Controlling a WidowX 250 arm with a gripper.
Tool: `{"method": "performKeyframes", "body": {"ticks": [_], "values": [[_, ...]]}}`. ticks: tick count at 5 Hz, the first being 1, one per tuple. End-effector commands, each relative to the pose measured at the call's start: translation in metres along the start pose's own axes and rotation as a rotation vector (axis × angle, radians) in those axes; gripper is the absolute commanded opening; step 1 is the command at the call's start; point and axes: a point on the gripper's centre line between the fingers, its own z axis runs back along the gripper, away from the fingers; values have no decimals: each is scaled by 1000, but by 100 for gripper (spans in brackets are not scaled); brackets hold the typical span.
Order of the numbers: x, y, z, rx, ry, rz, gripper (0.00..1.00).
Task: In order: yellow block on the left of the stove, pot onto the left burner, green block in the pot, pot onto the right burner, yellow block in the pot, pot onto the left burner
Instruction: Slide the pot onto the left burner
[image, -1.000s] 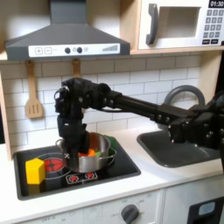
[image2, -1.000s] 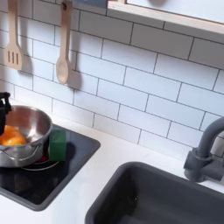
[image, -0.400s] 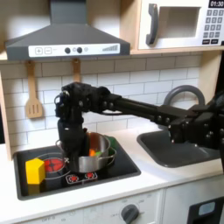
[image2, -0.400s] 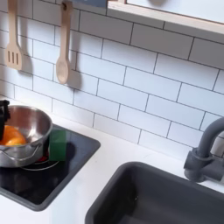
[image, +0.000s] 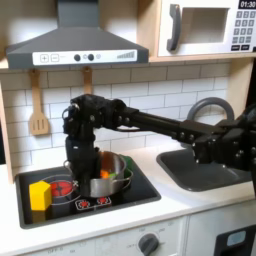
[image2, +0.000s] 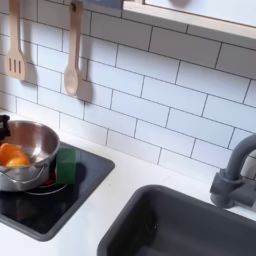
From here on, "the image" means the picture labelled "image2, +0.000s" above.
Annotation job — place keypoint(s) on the orange toy vegetable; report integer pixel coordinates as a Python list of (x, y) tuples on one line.
[(13, 155)]

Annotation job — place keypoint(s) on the grey range hood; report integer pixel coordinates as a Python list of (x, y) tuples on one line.
[(103, 3)]

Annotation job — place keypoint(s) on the wooden spoon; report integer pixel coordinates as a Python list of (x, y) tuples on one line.
[(72, 78)]

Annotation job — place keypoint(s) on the dark grey sink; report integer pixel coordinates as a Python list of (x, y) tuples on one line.
[(180, 226)]

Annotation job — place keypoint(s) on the steel pot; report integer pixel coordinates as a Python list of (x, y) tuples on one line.
[(36, 140)]

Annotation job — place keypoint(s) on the dark grey tap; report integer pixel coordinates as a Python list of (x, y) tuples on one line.
[(230, 183)]

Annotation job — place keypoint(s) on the white toy microwave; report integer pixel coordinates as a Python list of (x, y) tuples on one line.
[(213, 10)]

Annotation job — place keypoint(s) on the slotted wooden spatula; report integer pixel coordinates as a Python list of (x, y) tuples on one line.
[(15, 63)]

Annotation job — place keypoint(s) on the black toy stove top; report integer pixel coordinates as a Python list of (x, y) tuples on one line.
[(90, 176)]

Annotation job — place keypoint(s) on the green block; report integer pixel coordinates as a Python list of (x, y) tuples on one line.
[(66, 166)]

